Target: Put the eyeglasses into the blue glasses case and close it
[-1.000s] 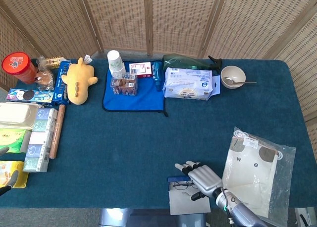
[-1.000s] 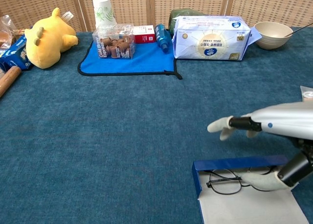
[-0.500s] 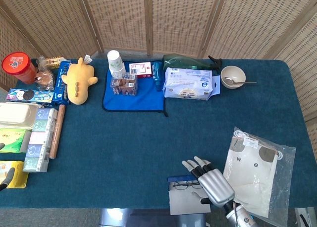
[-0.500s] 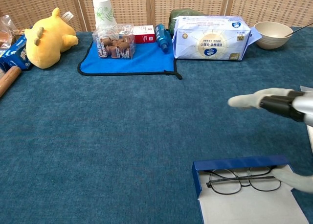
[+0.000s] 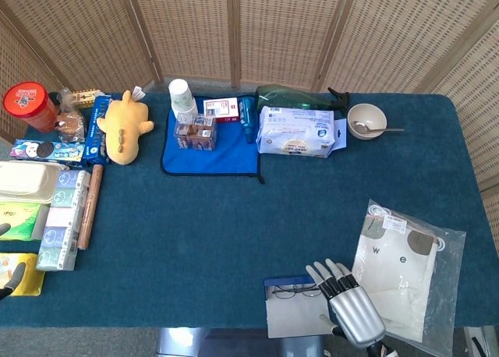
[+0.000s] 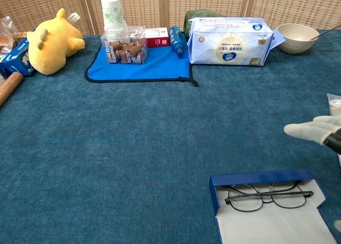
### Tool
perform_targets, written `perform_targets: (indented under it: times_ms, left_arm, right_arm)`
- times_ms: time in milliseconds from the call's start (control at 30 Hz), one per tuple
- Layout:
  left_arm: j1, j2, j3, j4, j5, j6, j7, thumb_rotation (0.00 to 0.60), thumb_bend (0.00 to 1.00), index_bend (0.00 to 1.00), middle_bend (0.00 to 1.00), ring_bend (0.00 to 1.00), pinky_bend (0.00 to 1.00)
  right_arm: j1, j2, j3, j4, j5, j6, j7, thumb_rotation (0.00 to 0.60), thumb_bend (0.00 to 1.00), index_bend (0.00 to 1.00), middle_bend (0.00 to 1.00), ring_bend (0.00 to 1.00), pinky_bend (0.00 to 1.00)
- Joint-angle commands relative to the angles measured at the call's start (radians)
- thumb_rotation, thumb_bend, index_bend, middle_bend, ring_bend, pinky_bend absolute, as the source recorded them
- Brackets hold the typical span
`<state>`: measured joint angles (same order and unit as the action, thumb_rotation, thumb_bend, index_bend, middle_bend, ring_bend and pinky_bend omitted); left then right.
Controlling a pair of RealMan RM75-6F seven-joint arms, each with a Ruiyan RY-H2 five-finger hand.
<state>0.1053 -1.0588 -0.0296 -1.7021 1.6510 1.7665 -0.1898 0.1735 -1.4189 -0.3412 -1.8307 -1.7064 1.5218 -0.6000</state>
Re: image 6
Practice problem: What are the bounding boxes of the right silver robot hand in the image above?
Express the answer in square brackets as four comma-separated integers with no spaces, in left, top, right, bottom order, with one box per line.
[283,115,341,154]

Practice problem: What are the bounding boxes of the black thin-frame glasses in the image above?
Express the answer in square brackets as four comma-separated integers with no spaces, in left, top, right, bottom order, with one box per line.
[224,181,314,212]

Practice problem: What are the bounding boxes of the clear bag with white garment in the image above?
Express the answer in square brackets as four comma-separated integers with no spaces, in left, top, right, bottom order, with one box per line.
[327,93,341,167]

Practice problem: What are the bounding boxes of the beige bowl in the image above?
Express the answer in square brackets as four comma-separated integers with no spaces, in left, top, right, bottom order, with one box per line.
[276,23,320,54]

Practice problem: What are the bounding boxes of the white and blue tissue pack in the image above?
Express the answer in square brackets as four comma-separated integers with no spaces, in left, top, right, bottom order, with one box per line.
[186,17,274,67]

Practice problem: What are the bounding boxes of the blue plastic bottle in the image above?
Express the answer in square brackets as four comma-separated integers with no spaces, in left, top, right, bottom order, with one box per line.
[168,26,188,59]

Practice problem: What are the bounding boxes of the woven rattan folding screen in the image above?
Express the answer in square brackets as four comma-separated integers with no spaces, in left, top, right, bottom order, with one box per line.
[0,0,341,36]

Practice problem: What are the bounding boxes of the blue cloth with black trim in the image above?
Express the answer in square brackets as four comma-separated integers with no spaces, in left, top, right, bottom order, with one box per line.
[84,43,199,87]

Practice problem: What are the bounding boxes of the red and white carton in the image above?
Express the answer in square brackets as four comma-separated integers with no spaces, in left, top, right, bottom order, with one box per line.
[143,27,171,48]

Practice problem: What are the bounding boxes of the clear coffee capsule box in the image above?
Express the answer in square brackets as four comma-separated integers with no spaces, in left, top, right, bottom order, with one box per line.
[100,27,149,66]

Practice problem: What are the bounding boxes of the teal fabric table cover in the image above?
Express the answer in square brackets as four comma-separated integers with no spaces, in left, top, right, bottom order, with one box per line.
[0,28,341,244]

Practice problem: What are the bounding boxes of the white paper cup stack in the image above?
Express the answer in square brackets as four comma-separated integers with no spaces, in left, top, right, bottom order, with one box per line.
[101,0,128,39]

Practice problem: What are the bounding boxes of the yellow plush toy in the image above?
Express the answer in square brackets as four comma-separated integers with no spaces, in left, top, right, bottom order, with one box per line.
[26,7,86,76]

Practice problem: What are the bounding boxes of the dark blue snack box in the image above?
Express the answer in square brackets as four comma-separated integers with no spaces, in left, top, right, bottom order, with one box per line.
[0,37,37,78]

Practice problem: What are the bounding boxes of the wooden rolling pin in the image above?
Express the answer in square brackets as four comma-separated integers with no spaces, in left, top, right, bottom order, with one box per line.
[0,71,25,108]

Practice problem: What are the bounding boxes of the bagged brown pastry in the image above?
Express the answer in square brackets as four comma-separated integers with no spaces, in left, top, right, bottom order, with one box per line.
[0,16,21,55]

